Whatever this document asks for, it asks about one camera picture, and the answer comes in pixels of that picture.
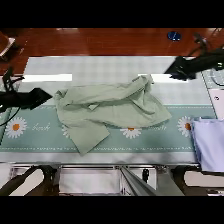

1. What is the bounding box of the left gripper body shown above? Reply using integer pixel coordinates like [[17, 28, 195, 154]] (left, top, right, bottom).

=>
[[20, 87, 54, 111]]

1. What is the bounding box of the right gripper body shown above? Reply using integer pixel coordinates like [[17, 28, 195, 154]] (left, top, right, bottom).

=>
[[163, 55, 198, 82]]

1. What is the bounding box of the pale green shirt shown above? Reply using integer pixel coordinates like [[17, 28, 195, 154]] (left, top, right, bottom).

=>
[[53, 73, 174, 156]]

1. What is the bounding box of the light blue garment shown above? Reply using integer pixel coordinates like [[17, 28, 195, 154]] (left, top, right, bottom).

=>
[[190, 116, 224, 174]]

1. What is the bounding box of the black cable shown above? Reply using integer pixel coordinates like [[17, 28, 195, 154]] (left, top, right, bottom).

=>
[[209, 67, 224, 87], [0, 106, 22, 128]]

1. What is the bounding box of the silver frame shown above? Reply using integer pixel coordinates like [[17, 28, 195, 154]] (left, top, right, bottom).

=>
[[0, 161, 224, 197]]

